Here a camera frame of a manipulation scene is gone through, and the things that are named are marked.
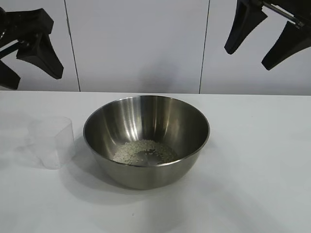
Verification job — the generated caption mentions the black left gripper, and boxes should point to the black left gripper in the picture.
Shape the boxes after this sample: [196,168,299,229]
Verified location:
[0,7,65,90]

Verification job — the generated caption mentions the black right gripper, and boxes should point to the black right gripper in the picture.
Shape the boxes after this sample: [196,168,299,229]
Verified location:
[224,0,311,71]

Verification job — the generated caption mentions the clear plastic measuring cup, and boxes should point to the clear plastic measuring cup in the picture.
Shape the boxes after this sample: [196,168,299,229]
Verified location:
[26,116,75,170]

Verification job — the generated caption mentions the stainless steel mixing bowl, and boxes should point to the stainless steel mixing bowl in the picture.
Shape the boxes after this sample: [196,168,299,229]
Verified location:
[83,95,211,190]

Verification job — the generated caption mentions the white rice grains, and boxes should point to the white rice grains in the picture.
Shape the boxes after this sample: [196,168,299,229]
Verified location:
[112,139,179,166]

